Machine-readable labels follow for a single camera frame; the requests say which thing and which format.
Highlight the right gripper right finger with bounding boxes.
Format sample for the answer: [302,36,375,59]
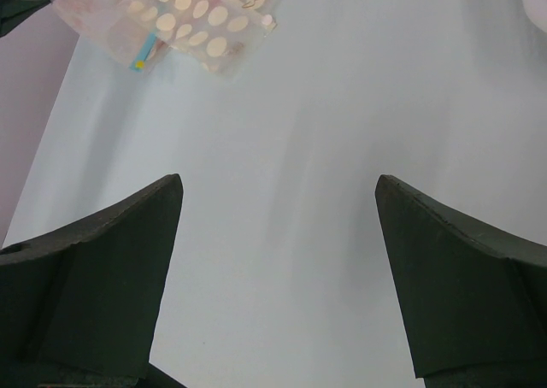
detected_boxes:
[375,175,546,379]

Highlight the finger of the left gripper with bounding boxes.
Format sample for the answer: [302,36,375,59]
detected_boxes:
[0,0,53,38]

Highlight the polka dot zip bag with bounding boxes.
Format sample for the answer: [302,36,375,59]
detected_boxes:
[120,0,280,76]

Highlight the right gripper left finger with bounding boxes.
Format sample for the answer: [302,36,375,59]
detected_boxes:
[1,174,183,379]

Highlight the blue zipper clear bag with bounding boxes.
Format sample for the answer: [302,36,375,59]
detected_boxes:
[53,0,170,73]

